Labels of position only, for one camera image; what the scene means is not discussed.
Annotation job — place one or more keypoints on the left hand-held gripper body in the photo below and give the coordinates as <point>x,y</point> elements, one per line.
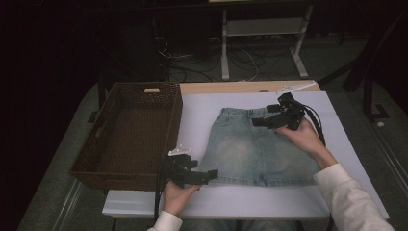
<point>179,170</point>

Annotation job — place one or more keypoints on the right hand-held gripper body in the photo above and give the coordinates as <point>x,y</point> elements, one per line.
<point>290,115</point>

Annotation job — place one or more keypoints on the light blue denim skirt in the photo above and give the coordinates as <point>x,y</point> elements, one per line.
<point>243,150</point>

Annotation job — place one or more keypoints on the brown woven basket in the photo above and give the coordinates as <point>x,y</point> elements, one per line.
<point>134,134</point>

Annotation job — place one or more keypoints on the person's right hand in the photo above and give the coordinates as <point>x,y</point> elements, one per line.
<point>304,138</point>

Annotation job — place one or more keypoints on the person's left hand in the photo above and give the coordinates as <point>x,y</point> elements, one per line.
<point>176,197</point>

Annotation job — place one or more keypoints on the white foam board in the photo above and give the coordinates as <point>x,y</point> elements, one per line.
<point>343,128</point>

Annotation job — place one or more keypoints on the black metal stand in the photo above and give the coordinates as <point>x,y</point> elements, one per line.
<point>369,96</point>

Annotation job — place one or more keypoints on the white metal stand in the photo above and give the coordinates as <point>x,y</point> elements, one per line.
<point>263,27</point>

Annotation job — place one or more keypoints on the small white round object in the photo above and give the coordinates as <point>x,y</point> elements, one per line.
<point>380,124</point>

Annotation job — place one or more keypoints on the metal floor rail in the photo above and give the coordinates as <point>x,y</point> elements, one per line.
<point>65,208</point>
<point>389,154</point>

